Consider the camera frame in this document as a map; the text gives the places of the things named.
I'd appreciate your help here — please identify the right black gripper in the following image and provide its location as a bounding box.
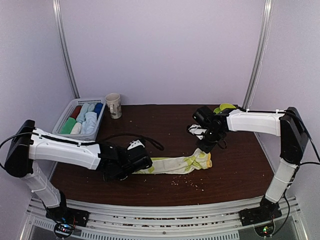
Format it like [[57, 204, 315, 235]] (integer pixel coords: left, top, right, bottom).
[[196, 127, 223, 154]]

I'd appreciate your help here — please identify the yellow green patterned towel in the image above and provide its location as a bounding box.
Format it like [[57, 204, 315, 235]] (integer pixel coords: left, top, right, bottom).
[[134, 148, 213, 175]]

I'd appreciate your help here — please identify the light blue towel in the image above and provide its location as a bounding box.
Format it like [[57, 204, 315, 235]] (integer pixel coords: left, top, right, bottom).
[[76, 103, 90, 124], [80, 111, 97, 135]]

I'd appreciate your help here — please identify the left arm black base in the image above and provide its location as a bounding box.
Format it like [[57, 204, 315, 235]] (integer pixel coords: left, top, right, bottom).
[[45, 207, 90, 227]]

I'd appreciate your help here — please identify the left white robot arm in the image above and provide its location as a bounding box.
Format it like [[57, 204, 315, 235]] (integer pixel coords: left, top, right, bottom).
[[3, 120, 153, 222]]

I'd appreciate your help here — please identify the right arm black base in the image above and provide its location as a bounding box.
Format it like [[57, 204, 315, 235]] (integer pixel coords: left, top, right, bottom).
[[238, 207, 282, 227]]

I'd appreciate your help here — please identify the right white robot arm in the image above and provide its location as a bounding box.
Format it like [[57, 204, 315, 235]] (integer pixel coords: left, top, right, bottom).
[[187, 104, 309, 221]]

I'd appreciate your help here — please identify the green saucer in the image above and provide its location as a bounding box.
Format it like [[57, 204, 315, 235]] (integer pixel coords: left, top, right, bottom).
[[213, 107, 222, 114]]

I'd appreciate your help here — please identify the green cup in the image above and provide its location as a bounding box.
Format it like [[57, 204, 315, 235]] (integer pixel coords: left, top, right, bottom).
[[219, 103, 237, 112]]

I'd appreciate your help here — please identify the rolled white towel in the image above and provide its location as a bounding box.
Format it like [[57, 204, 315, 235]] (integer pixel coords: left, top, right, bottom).
[[70, 122, 82, 135]]

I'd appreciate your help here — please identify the rolled dark blue towel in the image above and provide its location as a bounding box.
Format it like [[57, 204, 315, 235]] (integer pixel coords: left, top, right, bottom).
[[93, 102, 104, 117]]

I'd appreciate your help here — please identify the white plastic basket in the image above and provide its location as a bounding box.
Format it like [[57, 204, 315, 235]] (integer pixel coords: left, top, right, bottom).
[[52, 97, 106, 141]]

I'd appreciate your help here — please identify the beige ceramic mug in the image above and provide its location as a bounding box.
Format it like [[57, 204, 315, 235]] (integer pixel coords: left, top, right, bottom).
[[105, 93, 122, 120]]

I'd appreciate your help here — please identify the rolled light blue towel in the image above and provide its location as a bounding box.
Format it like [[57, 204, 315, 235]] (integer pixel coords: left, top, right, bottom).
[[76, 103, 90, 124]]

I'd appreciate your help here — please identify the rolled pale teal towel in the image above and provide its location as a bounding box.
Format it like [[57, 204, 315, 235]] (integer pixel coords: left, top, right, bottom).
[[87, 104, 96, 112]]

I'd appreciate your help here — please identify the rolled green towel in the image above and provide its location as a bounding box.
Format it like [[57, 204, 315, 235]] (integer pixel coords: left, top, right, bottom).
[[59, 117, 77, 134]]

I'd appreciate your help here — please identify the rolled brown towel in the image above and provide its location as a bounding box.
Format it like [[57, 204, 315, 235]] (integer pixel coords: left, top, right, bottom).
[[69, 105, 82, 120]]

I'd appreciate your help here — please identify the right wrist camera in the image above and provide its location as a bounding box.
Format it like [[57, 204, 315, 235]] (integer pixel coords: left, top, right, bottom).
[[186, 105, 215, 140]]

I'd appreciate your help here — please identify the aluminium front rail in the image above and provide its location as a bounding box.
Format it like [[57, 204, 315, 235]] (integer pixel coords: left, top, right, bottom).
[[18, 197, 312, 240]]

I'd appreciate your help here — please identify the right aluminium frame post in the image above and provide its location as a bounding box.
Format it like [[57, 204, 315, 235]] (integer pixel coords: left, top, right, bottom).
[[242, 0, 274, 109]]

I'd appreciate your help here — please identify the aluminium frame post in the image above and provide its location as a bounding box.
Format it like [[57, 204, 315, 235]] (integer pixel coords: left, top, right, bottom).
[[52, 0, 80, 99], [242, 0, 274, 109]]

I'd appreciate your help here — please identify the left aluminium frame post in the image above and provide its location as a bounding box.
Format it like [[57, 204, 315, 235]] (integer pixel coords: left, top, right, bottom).
[[52, 0, 80, 99]]

